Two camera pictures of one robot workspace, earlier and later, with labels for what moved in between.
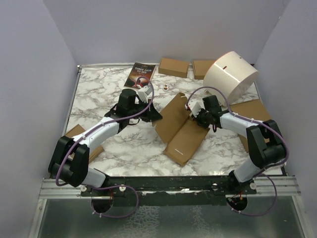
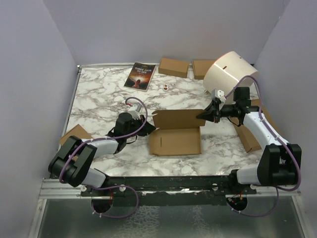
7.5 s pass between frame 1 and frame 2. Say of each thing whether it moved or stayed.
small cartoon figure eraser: stayed
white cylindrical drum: stayed
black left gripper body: moved
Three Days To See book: stayed
